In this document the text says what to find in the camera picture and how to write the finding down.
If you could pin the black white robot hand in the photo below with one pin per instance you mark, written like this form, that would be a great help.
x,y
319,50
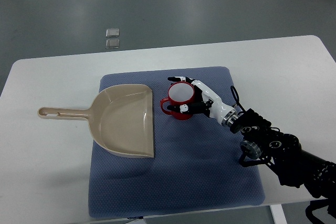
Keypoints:
x,y
207,102

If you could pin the red cup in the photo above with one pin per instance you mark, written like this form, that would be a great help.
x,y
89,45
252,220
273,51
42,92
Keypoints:
x,y
178,94

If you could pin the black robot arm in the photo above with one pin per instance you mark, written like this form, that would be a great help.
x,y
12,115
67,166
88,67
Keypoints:
x,y
282,153

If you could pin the beige plastic dustpan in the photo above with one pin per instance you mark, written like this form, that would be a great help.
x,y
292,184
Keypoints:
x,y
120,120

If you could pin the blue grey mat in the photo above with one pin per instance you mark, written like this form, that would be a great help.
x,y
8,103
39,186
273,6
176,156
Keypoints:
x,y
196,161

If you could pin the white table leg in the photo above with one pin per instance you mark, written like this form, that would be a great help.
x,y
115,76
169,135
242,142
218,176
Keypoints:
x,y
278,214

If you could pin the lower metal floor plate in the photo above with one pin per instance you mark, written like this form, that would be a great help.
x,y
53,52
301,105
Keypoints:
x,y
112,43

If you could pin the metal floor plate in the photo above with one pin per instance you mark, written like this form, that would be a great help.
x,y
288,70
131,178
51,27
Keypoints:
x,y
112,43
112,32

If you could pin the upper metal floor plate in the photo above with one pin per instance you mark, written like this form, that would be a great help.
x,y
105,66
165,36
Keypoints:
x,y
112,32

